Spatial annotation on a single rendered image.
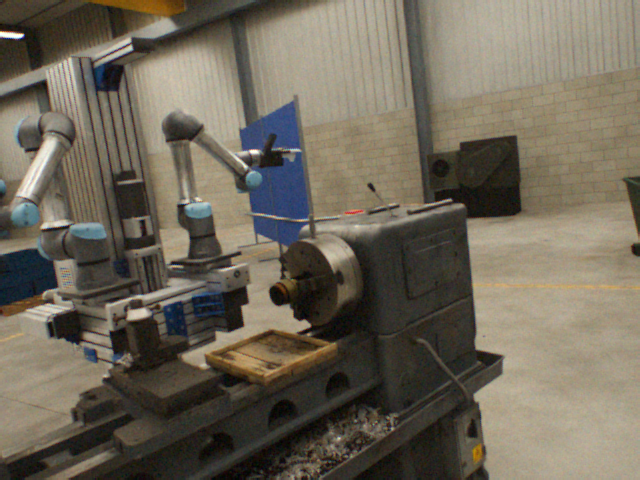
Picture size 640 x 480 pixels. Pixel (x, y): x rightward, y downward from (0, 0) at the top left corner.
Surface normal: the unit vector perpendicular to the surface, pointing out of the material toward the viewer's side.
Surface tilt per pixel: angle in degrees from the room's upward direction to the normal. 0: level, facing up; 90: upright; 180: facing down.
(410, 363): 90
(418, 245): 90
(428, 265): 90
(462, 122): 90
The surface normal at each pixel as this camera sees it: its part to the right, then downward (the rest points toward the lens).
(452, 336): 0.66, 0.02
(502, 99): -0.54, 0.19
